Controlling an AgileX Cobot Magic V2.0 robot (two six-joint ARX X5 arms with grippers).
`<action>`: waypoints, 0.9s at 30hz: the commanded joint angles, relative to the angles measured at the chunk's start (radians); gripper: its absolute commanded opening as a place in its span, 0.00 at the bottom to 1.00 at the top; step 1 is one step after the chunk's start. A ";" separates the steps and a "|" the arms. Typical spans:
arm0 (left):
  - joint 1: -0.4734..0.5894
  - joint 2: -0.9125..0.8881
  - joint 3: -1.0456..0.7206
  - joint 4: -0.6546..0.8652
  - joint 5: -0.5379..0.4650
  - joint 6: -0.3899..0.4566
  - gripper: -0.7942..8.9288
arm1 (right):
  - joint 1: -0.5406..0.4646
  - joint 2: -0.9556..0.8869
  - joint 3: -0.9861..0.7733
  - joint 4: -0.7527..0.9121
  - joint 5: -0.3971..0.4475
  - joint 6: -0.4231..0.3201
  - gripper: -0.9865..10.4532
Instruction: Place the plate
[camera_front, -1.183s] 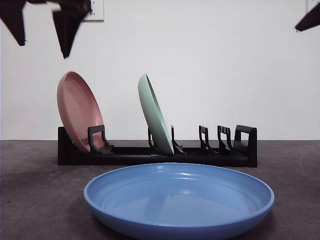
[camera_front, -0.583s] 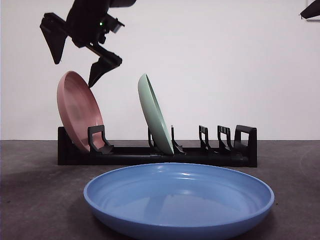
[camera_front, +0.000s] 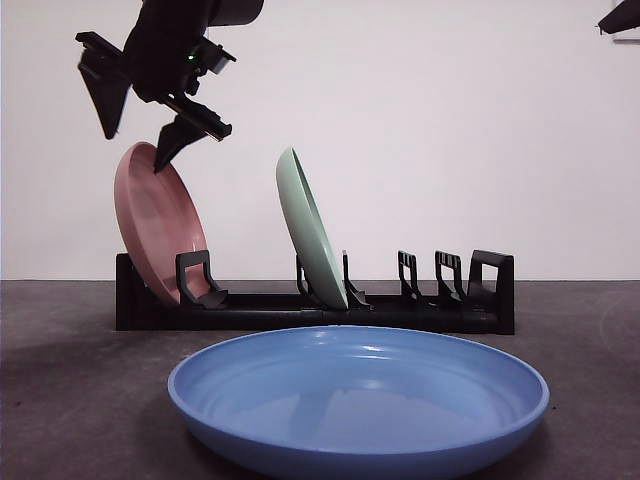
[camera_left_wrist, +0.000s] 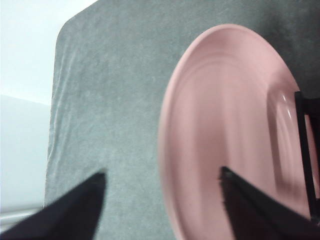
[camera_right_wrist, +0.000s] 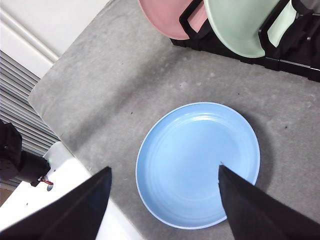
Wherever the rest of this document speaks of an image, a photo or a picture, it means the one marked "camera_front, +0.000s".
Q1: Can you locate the pink round plate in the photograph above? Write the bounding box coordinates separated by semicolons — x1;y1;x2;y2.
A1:
113;141;209;306

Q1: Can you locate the green round plate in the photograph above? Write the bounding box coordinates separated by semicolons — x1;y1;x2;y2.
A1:
275;146;350;311

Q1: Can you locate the blue round plate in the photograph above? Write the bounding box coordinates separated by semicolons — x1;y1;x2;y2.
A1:
167;324;551;480

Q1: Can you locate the black plastic dish rack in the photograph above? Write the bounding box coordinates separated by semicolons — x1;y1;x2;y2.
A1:
115;248;516;336

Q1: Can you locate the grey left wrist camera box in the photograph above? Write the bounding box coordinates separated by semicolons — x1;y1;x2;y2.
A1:
196;42;239;76

